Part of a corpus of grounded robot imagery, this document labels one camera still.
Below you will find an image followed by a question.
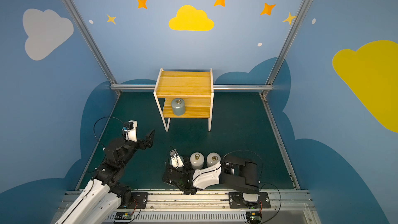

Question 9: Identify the white tea canister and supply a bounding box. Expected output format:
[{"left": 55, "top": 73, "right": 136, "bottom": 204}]
[
  {"left": 190, "top": 152, "right": 204, "bottom": 170},
  {"left": 206, "top": 152, "right": 221, "bottom": 167}
]

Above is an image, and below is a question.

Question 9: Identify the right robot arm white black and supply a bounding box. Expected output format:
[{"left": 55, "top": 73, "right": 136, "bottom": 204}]
[{"left": 162, "top": 155, "right": 260, "bottom": 203}]

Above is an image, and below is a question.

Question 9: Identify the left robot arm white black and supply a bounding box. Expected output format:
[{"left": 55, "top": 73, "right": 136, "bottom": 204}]
[{"left": 56, "top": 130, "right": 155, "bottom": 224}]

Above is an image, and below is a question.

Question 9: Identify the grey-blue tea canister left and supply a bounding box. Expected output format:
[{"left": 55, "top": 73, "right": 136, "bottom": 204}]
[{"left": 171, "top": 98, "right": 186, "bottom": 116}]

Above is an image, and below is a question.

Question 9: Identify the left controller board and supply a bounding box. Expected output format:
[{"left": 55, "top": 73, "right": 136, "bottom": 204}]
[{"left": 113, "top": 212, "right": 134, "bottom": 224}]

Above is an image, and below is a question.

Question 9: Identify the controller board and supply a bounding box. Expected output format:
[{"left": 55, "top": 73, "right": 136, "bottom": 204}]
[
  {"left": 246, "top": 212, "right": 262, "bottom": 224},
  {"left": 113, "top": 212, "right": 134, "bottom": 224}
]

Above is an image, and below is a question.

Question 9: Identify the right controller board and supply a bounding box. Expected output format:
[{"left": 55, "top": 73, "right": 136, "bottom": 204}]
[{"left": 246, "top": 212, "right": 262, "bottom": 224}]

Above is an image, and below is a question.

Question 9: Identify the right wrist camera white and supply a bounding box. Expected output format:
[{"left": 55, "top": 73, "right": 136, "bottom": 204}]
[{"left": 169, "top": 149, "right": 184, "bottom": 169}]

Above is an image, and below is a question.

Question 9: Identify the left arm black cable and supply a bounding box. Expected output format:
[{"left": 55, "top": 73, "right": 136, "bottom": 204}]
[{"left": 93, "top": 116, "right": 126, "bottom": 147}]

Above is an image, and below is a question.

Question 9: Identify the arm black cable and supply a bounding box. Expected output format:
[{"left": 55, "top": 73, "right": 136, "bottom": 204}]
[
  {"left": 223, "top": 149, "right": 282, "bottom": 224},
  {"left": 93, "top": 116, "right": 126, "bottom": 147}
]

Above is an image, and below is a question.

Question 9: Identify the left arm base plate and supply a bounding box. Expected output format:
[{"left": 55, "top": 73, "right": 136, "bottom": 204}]
[{"left": 119, "top": 192, "right": 149, "bottom": 209}]

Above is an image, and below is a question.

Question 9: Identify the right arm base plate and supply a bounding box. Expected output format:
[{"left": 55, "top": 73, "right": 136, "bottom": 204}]
[{"left": 228, "top": 192, "right": 271, "bottom": 209}]

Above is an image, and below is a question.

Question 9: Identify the rear aluminium frame bar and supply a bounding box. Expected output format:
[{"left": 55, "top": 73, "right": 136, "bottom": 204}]
[{"left": 110, "top": 84, "right": 274, "bottom": 91}]

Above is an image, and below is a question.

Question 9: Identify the wooden two-tier shelf white frame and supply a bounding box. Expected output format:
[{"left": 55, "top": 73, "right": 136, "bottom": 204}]
[{"left": 153, "top": 68, "right": 214, "bottom": 132}]

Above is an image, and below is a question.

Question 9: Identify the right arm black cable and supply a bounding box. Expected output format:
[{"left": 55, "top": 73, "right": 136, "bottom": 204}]
[{"left": 223, "top": 149, "right": 282, "bottom": 224}]

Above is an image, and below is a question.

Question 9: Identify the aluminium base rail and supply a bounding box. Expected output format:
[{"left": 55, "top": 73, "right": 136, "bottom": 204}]
[{"left": 51, "top": 189, "right": 321, "bottom": 224}]

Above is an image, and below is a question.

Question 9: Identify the right aluminium frame post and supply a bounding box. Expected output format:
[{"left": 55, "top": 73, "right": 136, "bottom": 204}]
[{"left": 261, "top": 0, "right": 313, "bottom": 99}]

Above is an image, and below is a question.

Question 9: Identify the aluminium frame post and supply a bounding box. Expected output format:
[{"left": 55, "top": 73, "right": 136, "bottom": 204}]
[
  {"left": 261, "top": 0, "right": 313, "bottom": 99},
  {"left": 61, "top": 0, "right": 117, "bottom": 85}
]

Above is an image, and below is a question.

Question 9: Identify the left aluminium frame post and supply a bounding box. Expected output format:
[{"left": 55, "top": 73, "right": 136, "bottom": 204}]
[{"left": 61, "top": 0, "right": 117, "bottom": 85}]

